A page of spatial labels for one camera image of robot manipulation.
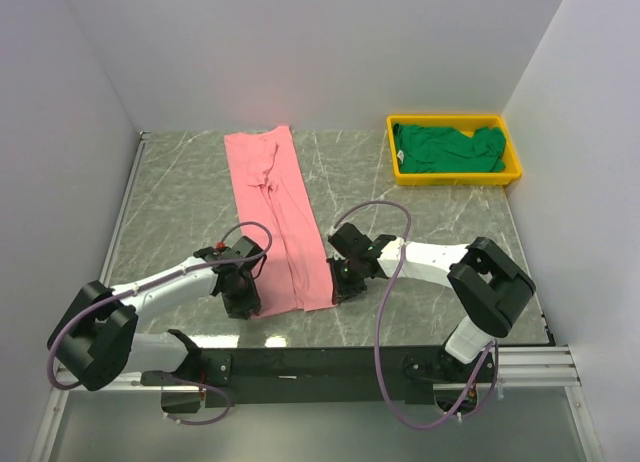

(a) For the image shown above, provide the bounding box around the pink t shirt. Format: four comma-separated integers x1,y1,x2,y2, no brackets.
224,126,334,318

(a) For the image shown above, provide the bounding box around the black base beam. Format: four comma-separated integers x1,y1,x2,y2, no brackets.
179,346,496,405

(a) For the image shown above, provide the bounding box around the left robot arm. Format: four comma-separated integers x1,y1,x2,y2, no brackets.
47,236,268,391

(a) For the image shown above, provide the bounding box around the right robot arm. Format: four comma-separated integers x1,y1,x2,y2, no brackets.
327,223,536,382

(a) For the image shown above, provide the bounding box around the green t shirt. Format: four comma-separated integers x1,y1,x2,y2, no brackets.
392,124,506,174

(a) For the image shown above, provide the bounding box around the yellow plastic bin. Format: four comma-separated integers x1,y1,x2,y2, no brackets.
386,113,523,187

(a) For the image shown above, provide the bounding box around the aluminium frame rail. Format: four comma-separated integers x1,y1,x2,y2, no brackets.
29,131,151,462

